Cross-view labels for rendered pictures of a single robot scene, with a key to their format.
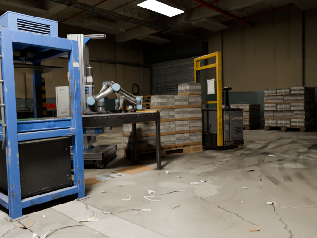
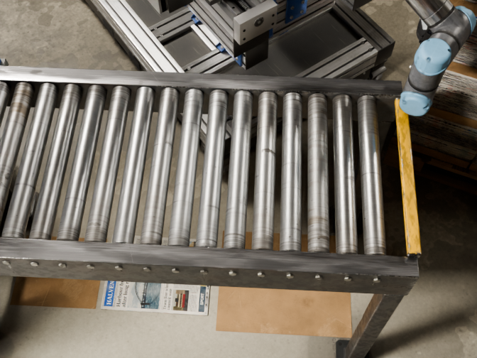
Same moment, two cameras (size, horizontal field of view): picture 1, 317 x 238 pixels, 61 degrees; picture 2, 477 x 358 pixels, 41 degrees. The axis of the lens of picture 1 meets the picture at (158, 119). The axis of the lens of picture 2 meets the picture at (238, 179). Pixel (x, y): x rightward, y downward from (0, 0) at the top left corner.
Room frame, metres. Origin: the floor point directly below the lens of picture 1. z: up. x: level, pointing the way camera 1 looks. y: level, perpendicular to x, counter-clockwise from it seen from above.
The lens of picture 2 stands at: (3.13, -0.17, 2.14)
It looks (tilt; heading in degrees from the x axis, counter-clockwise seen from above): 60 degrees down; 51
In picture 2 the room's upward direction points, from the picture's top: 1 degrees counter-clockwise
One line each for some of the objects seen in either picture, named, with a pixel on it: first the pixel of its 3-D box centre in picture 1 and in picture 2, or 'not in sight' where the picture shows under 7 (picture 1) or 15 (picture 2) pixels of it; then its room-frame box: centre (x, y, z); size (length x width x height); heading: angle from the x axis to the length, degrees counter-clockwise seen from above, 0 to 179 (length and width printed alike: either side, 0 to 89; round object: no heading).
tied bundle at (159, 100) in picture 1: (162, 102); not in sight; (4.87, -0.08, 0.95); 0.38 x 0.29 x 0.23; 27
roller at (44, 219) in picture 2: not in sight; (57, 160); (3.31, 0.77, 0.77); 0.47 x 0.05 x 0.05; 47
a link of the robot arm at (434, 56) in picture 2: (138, 100); (433, 60); (4.10, 0.30, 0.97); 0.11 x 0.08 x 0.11; 15
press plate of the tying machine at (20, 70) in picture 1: (24, 69); not in sight; (2.71, 1.33, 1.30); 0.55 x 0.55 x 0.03; 47
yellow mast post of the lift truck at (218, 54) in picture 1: (218, 99); not in sight; (5.04, -1.14, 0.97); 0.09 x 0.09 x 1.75; 27
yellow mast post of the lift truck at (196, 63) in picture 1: (197, 100); not in sight; (5.63, -0.84, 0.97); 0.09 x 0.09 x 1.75; 27
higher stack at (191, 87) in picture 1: (189, 117); not in sight; (5.14, -0.61, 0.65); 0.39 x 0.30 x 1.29; 27
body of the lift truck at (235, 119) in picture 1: (222, 127); not in sight; (5.51, -1.32, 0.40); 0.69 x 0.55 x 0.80; 27
